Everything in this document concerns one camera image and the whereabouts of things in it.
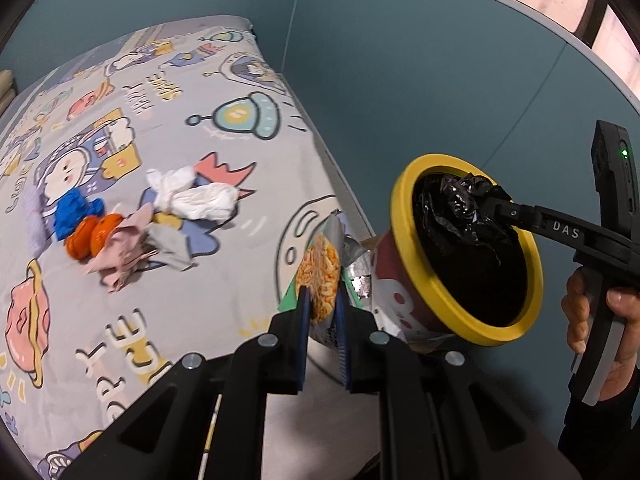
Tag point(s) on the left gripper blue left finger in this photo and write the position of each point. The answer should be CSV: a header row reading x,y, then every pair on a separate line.
x,y
289,357

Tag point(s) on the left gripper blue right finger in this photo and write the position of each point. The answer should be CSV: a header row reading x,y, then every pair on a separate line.
x,y
353,329

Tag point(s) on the orange snack chip bag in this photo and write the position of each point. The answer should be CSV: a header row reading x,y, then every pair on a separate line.
x,y
319,265

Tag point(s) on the black plastic trash bag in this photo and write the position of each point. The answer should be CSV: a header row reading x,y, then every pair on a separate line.
x,y
459,204

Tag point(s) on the grey cloth piece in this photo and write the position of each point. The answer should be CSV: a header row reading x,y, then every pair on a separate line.
x,y
169,246

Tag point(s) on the pink cloth piece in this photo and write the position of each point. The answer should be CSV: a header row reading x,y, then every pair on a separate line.
x,y
124,251

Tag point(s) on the yellow rimmed trash bin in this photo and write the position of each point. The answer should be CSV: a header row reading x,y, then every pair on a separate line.
x,y
429,284

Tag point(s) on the person's right hand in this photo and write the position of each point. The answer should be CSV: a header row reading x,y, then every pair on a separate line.
x,y
624,302

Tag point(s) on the white crumpled tissue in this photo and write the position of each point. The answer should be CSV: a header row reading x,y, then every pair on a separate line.
x,y
177,193

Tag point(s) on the cartoon space print bedsheet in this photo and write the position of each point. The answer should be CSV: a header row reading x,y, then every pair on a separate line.
x,y
196,93

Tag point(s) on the blue crumpled cloth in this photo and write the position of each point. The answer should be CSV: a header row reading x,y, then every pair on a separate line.
x,y
71,209

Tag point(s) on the beige patterned pillow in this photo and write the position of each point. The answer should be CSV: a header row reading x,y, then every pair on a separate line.
x,y
7,90

